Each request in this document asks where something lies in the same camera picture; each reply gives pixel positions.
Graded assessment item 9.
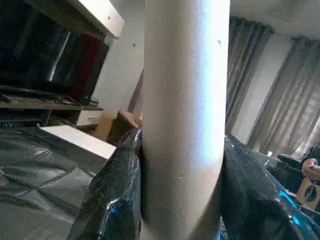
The white drawer unit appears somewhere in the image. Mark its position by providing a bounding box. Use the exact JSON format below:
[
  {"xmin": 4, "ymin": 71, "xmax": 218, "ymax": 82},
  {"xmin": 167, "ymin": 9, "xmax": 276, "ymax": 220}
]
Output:
[{"xmin": 75, "ymin": 107, "xmax": 105, "ymax": 129}]

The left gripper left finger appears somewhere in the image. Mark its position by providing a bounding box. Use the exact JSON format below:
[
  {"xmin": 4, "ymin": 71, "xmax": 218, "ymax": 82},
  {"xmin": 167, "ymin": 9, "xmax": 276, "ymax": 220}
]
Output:
[{"xmin": 67, "ymin": 128, "xmax": 146, "ymax": 240}]

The brown box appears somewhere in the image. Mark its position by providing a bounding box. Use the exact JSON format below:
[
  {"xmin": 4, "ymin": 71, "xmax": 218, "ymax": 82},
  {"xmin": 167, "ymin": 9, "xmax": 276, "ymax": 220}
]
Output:
[{"xmin": 107, "ymin": 110, "xmax": 146, "ymax": 147}]

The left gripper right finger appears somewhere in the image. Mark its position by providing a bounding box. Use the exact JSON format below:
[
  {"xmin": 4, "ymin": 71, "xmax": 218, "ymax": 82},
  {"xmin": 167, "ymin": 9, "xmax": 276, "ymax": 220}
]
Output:
[{"xmin": 217, "ymin": 134, "xmax": 320, "ymax": 240}]

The black table mat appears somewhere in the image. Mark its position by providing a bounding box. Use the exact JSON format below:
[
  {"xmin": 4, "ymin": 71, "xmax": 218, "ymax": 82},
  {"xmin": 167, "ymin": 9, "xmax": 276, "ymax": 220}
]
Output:
[{"xmin": 0, "ymin": 125, "xmax": 122, "ymax": 240}]

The white shelf board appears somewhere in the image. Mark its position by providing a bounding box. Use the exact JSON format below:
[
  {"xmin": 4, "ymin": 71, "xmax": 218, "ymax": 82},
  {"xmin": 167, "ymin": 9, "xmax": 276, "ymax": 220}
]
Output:
[{"xmin": 30, "ymin": 0, "xmax": 126, "ymax": 40}]

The white plastic table leg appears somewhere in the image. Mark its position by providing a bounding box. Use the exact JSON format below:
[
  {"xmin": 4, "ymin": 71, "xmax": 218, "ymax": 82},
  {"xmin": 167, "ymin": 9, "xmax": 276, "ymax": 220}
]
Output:
[{"xmin": 140, "ymin": 0, "xmax": 232, "ymax": 240}]

